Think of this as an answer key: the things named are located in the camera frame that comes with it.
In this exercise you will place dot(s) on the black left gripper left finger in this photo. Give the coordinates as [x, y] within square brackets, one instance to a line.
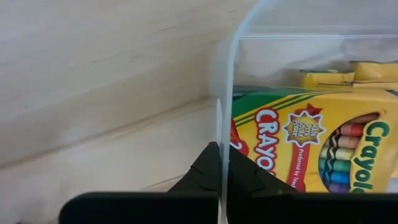
[155, 208]

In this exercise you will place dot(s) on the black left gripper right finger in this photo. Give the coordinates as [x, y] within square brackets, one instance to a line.
[280, 208]

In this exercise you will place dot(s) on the yellow green crayon box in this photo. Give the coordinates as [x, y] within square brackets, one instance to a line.
[295, 130]

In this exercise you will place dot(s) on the clear plastic container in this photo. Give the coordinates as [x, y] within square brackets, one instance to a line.
[232, 77]

